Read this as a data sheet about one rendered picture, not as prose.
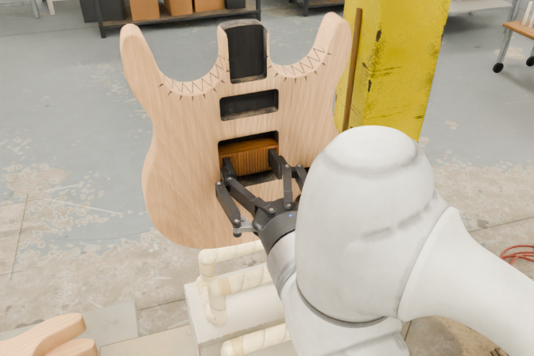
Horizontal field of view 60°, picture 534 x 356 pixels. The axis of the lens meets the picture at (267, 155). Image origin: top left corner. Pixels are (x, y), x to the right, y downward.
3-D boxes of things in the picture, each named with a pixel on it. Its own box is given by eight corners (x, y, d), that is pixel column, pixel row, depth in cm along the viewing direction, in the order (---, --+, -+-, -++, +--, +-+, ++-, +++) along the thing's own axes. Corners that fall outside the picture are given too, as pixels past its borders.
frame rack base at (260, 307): (296, 299, 117) (299, 251, 106) (323, 351, 105) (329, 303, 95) (189, 331, 109) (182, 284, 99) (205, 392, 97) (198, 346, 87)
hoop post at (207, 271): (214, 279, 100) (211, 249, 94) (218, 291, 98) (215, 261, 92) (200, 284, 99) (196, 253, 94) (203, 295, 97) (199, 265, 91)
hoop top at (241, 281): (303, 263, 94) (304, 252, 92) (309, 275, 91) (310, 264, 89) (206, 290, 88) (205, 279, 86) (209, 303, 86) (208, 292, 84)
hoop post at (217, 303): (224, 310, 94) (222, 280, 88) (229, 323, 91) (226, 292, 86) (209, 315, 93) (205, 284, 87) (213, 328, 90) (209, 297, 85)
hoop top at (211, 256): (289, 235, 100) (289, 224, 98) (294, 245, 97) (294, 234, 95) (197, 258, 95) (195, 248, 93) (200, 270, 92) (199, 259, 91)
